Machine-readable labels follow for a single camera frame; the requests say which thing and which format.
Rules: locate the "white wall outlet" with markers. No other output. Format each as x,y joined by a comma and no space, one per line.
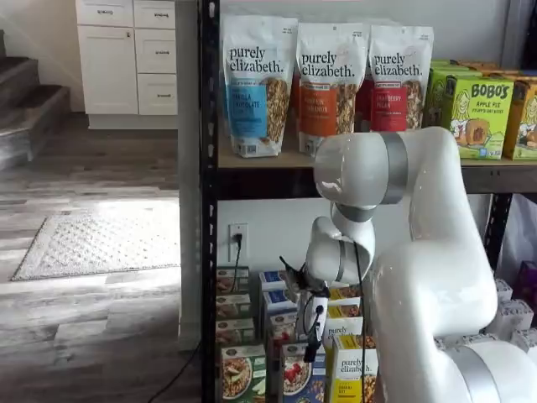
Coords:
238,252

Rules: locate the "purple package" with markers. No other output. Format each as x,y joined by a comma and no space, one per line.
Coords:
528,279

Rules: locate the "green Bobo's apple pie box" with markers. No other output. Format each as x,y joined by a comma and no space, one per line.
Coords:
438,96
482,113

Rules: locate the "orange label granola bag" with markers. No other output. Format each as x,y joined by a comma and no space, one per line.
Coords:
331,84

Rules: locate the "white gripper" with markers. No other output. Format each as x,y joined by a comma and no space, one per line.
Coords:
307,312

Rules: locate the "white drawer cabinet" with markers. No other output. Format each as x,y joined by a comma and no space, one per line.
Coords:
109,63

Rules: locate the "wooden middle shelf board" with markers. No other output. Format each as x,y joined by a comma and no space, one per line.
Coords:
268,161

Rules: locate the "green apple cinnamon oatmeal box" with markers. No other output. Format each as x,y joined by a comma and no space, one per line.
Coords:
243,373
230,279
235,331
233,306

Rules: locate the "grey wooden staircase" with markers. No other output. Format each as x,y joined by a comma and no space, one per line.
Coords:
25,105

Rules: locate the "white patterned box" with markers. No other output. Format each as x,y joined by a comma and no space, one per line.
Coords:
461,342
512,317
503,289

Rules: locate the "yellow purely elizabeth box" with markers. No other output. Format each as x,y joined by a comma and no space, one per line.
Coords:
346,293
352,369
344,311
337,331

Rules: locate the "blue flax plus oatmeal box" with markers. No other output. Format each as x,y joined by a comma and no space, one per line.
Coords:
293,378
277,302
282,333
272,279

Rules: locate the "light grey floor rug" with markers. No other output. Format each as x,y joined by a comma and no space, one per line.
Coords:
100,243

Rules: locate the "yellow Bobo's box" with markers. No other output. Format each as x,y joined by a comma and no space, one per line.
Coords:
524,126

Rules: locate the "blue label granola bag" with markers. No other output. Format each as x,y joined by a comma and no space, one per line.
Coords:
256,84

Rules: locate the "black metal shelf rack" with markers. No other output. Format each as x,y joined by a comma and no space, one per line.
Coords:
209,126

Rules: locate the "red label granola bag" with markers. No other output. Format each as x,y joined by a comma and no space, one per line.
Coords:
398,84

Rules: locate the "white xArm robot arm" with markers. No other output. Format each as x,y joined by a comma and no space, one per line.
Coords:
419,294

